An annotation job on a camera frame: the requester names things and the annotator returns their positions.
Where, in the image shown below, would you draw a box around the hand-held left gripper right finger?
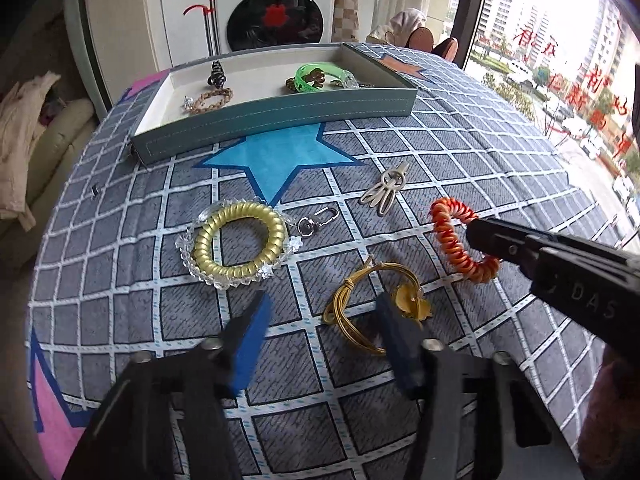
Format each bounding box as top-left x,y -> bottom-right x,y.
375,292 -> 556,480

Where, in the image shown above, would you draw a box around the grey tray with white inside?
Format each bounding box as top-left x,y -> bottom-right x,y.
131,42 -> 418,165

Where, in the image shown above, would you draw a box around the person's right hand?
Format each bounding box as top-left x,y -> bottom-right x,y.
580,347 -> 640,480

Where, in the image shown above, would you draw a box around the red window decals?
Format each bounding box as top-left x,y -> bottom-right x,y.
515,25 -> 636,161

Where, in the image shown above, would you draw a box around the clear crystal bead bracelet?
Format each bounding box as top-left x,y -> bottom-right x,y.
175,199 -> 303,291

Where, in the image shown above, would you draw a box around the beige hair clip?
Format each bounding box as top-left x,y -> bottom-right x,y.
359,162 -> 411,217

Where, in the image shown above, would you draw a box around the yellow spiral hair tie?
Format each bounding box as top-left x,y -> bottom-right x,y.
192,203 -> 287,278

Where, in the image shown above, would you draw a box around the braided rope bracelet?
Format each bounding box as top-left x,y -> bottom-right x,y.
192,86 -> 234,113

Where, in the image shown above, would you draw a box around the beige cloth on chair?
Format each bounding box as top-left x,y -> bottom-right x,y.
367,7 -> 427,47

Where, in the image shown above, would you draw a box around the brown round chair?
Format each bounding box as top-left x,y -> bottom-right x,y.
432,37 -> 458,61
407,27 -> 435,51

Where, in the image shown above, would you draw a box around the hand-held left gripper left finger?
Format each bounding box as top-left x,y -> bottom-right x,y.
62,290 -> 275,480

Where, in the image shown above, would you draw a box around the black hair clip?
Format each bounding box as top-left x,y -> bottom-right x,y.
204,60 -> 228,88

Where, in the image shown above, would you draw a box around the red hook pole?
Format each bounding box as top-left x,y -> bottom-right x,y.
183,0 -> 219,56

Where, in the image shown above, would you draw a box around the orange spiral hair tie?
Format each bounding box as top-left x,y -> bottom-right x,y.
431,197 -> 501,283

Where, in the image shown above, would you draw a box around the gold wire flower bracelet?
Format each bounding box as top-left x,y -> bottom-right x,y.
322,255 -> 433,356

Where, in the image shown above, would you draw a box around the cream jacket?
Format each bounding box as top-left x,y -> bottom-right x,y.
0,72 -> 61,231

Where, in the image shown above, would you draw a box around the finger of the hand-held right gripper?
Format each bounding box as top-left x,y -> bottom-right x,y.
466,217 -> 551,267

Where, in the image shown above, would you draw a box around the checkered towel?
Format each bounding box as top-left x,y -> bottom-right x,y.
334,0 -> 360,43

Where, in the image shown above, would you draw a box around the green transparent bracelet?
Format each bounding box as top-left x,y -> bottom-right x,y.
294,61 -> 358,93

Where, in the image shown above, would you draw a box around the brown spiral hair tie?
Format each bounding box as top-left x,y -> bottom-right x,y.
285,71 -> 328,92

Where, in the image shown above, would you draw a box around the pale green sofa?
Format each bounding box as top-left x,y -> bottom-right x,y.
0,97 -> 98,256

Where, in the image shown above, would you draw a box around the silver keychain clasp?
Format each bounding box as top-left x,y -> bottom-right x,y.
297,206 -> 340,237

